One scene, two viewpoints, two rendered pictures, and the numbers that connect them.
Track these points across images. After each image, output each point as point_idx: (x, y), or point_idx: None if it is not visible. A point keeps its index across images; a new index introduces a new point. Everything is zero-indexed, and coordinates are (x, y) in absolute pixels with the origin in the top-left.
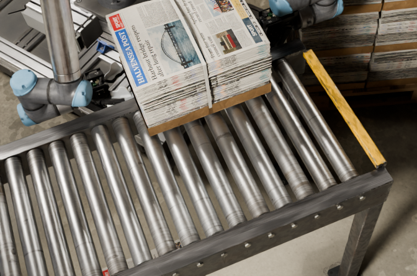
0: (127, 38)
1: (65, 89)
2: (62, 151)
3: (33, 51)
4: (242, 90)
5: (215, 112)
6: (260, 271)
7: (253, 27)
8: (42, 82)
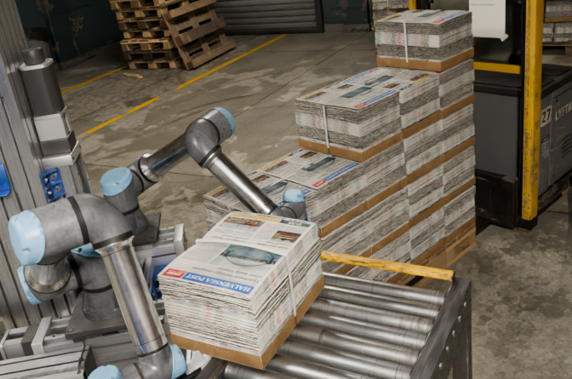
0: (198, 275)
1: (161, 357)
2: None
3: None
4: (309, 289)
5: (296, 324)
6: None
7: (294, 221)
8: (128, 369)
